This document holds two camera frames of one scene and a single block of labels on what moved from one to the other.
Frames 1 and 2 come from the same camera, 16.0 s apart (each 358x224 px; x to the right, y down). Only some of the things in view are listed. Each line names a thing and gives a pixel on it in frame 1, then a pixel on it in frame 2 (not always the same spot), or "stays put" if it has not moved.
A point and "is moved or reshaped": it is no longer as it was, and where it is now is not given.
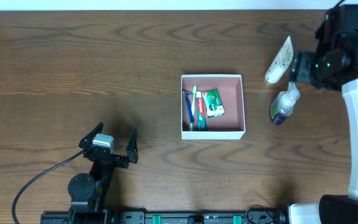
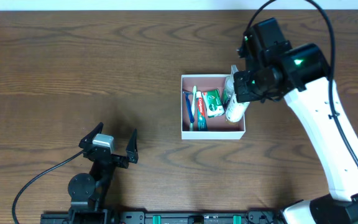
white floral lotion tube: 281,63 is moved or reshaped
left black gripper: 109,157 stays put
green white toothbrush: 191,124 stays put
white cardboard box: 230,125 stays put
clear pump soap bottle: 283,104 → 229,87
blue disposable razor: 191,112 stays put
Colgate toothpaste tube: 201,117 stays put
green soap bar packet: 214,102 stays put
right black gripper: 299,66 → 242,86
